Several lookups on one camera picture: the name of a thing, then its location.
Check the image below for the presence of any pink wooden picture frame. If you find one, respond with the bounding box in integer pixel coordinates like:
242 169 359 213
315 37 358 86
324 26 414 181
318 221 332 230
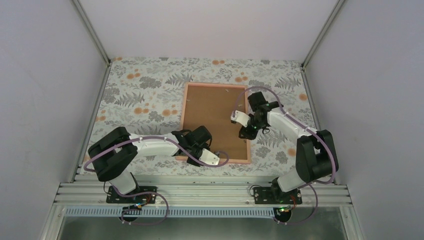
174 82 253 165

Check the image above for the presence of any aluminium mounting rail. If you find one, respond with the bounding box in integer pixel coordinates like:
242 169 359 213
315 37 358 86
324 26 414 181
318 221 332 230
53 174 353 207

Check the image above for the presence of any brown frame backing board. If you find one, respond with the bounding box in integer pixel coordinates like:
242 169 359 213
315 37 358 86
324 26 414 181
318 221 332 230
180 85 249 161

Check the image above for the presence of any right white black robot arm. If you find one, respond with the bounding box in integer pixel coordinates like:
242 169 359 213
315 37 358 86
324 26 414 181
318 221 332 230
230 91 339 204

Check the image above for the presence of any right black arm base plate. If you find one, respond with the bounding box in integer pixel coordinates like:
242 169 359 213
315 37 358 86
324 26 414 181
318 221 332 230
253 186 303 205

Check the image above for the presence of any grey slotted cable duct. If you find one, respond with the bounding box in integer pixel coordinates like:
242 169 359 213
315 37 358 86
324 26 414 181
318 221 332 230
63 206 275 219

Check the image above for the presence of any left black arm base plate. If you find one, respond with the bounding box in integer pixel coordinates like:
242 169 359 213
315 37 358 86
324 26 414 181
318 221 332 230
106 186 158 205

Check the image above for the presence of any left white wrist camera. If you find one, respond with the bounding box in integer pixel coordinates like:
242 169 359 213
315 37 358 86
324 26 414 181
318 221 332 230
198 148 220 166

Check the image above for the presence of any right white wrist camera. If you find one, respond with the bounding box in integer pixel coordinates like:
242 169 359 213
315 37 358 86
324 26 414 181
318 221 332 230
230 110 251 128

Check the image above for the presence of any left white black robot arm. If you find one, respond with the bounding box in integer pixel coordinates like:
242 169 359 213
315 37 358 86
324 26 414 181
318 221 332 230
83 125 219 203

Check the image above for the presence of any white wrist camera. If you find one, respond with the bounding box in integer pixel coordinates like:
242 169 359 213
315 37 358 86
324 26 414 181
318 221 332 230
230 110 251 128
198 148 220 166

